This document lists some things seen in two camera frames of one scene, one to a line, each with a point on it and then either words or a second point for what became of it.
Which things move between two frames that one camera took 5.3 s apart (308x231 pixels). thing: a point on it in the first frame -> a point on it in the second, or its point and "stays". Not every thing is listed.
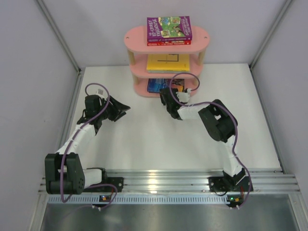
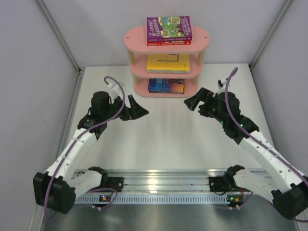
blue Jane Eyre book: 154,85 stays
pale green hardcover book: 168,71 stays
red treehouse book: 169,43 stays
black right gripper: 162,97 -> 204,95
